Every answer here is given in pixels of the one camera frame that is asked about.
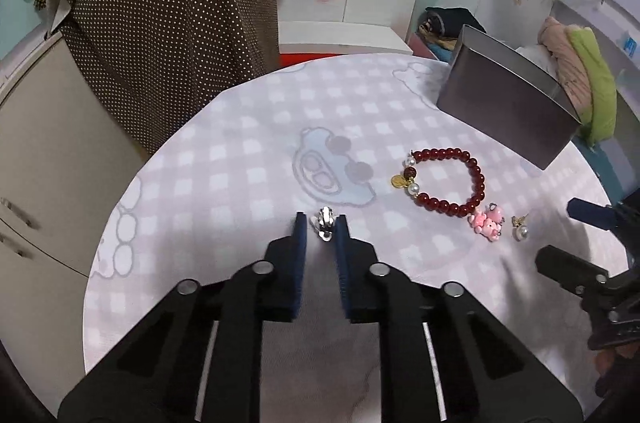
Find small pink charm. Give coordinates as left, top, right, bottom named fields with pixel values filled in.
left=468, top=203, right=504, bottom=242

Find white flat box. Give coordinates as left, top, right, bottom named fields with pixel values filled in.
left=279, top=21, right=412, bottom=55

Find beige lower cabinet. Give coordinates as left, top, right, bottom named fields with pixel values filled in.
left=1, top=40, right=144, bottom=389

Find brown polka dot cloth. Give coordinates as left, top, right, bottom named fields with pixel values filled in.
left=60, top=0, right=280, bottom=154

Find red upholstered bench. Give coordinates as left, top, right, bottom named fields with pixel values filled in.
left=280, top=53, right=336, bottom=68

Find pink checked tablecloth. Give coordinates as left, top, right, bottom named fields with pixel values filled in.
left=82, top=55, right=627, bottom=412

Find grey metal box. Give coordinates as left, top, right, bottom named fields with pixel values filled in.
left=437, top=24, right=580, bottom=170

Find white pillow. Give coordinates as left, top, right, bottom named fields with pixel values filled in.
left=516, top=44, right=558, bottom=79

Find folded black clothes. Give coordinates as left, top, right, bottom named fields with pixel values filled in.
left=418, top=7, right=486, bottom=52

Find person's right hand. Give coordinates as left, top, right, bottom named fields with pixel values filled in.
left=594, top=342, right=639, bottom=398

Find silver crystal clip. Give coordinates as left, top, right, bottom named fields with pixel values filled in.
left=311, top=206, right=335, bottom=242

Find green blanket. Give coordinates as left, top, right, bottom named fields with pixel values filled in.
left=565, top=24, right=617, bottom=147

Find dark red bead bracelet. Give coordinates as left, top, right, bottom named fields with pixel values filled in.
left=389, top=146, right=487, bottom=219

